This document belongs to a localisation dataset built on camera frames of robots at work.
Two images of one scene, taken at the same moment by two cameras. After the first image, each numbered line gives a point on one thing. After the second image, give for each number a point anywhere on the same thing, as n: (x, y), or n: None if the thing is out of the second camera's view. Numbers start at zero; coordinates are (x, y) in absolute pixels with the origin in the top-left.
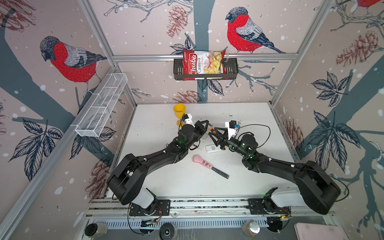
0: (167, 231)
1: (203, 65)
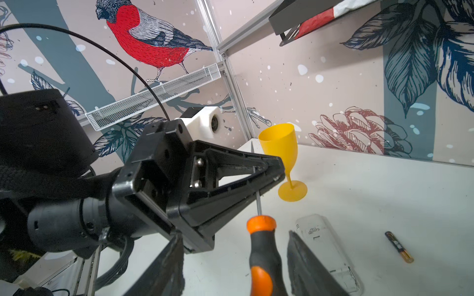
0: None
1: (340, 8)
